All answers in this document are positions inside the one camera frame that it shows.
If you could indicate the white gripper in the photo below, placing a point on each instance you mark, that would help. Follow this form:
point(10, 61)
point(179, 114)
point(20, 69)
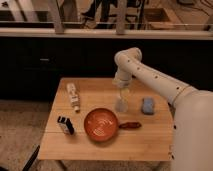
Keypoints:
point(122, 81)

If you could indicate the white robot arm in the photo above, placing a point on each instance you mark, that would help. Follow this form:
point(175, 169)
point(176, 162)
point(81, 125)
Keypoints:
point(192, 148)

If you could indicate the blue eraser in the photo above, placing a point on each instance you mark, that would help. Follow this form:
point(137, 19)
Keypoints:
point(148, 106)

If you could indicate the orange frying pan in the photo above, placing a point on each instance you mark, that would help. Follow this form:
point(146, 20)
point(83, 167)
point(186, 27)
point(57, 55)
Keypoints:
point(101, 125)

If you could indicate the wooden table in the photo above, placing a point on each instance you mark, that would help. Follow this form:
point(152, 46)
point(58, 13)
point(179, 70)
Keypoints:
point(151, 142)

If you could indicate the white tube bottle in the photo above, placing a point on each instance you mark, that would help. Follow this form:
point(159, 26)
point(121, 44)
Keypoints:
point(73, 97)

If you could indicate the black and white box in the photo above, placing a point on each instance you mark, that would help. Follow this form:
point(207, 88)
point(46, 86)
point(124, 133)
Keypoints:
point(66, 125)

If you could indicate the dark low cabinet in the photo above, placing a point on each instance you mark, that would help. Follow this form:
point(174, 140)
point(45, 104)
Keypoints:
point(31, 67)

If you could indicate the black table leg bar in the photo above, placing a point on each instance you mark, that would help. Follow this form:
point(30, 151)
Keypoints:
point(31, 159)

